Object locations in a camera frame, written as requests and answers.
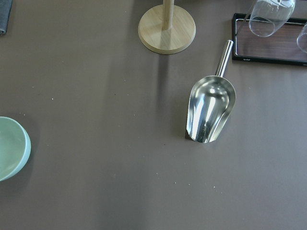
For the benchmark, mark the grey folded cloth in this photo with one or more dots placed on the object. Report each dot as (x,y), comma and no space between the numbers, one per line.
(5,9)

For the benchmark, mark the clear drinking glass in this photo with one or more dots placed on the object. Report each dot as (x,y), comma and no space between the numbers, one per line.
(302,39)
(268,16)

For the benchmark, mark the green bowl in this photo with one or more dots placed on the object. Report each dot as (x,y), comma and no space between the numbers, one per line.
(15,147)

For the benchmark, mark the black tray with wood inlay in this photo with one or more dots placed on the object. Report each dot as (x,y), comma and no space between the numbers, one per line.
(279,48)

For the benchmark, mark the steel scoop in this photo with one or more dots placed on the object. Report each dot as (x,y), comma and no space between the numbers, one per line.
(211,101)

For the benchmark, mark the wooden stand with round base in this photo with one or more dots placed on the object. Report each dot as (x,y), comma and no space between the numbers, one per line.
(166,29)

